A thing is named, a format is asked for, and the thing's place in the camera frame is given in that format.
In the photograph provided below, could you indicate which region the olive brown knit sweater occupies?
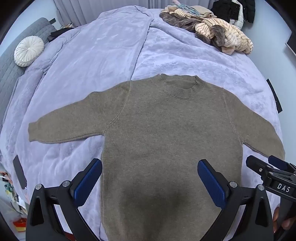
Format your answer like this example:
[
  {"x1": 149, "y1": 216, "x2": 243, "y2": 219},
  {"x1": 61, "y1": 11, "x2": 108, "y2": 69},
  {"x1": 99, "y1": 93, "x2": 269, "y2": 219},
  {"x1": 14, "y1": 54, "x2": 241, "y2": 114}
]
[{"x1": 28, "y1": 74, "x2": 285, "y2": 240}]

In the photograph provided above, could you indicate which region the pile of striped clothes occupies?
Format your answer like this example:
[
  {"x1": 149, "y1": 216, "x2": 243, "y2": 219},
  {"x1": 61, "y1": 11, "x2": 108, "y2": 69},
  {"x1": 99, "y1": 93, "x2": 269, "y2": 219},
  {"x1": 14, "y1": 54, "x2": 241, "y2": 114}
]
[{"x1": 159, "y1": 4, "x2": 253, "y2": 55}]

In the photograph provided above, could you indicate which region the black clothes pile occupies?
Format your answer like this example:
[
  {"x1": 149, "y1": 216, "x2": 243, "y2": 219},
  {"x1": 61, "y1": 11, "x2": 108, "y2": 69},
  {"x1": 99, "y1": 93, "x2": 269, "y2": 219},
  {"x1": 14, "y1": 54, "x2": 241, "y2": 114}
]
[{"x1": 211, "y1": 0, "x2": 255, "y2": 30}]

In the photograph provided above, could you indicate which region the person's right hand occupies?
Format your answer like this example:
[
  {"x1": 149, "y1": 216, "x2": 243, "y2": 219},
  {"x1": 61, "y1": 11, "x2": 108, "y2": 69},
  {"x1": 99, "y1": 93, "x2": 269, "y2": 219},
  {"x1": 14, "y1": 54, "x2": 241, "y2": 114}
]
[{"x1": 272, "y1": 206, "x2": 296, "y2": 233}]

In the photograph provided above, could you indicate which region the black monitor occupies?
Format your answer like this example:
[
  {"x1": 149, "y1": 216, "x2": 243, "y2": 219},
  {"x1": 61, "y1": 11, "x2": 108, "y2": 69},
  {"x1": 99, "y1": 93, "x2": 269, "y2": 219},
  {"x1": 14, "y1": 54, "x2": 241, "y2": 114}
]
[{"x1": 285, "y1": 30, "x2": 296, "y2": 55}]

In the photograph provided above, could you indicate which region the round white pleated cushion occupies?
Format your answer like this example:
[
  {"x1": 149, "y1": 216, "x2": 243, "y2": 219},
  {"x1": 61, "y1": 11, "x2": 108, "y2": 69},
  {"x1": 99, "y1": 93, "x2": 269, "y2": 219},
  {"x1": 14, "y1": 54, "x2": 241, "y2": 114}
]
[{"x1": 14, "y1": 36, "x2": 45, "y2": 67}]

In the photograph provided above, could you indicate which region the lavender plush bed blanket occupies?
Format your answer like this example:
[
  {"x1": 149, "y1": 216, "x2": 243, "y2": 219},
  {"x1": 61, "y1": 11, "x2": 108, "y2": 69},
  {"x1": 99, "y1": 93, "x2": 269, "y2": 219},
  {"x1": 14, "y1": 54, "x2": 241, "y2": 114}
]
[{"x1": 1, "y1": 6, "x2": 282, "y2": 240}]

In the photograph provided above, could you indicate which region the grey pleated curtain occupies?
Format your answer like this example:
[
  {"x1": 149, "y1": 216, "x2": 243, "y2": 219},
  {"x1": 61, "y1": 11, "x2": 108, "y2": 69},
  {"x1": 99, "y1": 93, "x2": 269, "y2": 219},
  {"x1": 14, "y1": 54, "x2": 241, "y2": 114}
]
[{"x1": 54, "y1": 0, "x2": 173, "y2": 27}]

